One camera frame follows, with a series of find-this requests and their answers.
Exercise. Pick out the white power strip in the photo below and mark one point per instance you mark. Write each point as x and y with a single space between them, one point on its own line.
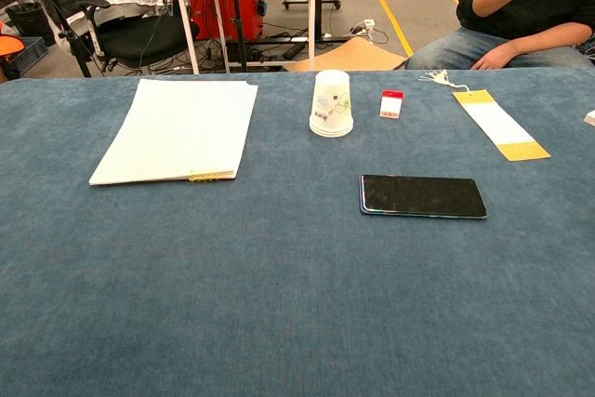
368 24

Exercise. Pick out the dark plastic crate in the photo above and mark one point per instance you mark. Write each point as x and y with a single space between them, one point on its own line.
30 55

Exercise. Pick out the white eraser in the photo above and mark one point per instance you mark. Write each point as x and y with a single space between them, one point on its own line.
591 118

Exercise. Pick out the black tripod stand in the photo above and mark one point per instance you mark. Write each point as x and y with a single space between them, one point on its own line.
70 36
237 11

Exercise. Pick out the small red white box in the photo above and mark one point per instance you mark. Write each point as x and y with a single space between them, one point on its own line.
391 105

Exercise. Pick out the red cabinet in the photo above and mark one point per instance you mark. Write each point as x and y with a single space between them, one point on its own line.
218 11

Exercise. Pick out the brown cardboard sheet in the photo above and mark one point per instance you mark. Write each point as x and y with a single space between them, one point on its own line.
353 56

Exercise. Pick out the black office chair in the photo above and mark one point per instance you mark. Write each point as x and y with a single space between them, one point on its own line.
139 39

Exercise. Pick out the seated person in jeans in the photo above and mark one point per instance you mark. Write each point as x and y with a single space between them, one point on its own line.
511 6

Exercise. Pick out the yellow paper clip strip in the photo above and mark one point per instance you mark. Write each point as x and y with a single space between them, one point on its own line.
203 178

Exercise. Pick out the black power strip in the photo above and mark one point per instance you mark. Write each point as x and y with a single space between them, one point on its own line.
294 51

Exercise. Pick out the blue table cloth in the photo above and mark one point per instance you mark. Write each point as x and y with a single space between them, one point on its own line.
279 299

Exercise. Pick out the yellow white tasselled bookmark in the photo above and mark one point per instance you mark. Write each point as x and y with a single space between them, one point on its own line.
499 125

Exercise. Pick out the blue card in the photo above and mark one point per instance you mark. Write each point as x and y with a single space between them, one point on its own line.
423 194

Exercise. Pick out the white paper cup stack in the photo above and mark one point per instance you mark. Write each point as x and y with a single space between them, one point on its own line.
331 104

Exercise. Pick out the orange object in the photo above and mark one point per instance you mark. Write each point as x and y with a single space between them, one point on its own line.
10 43

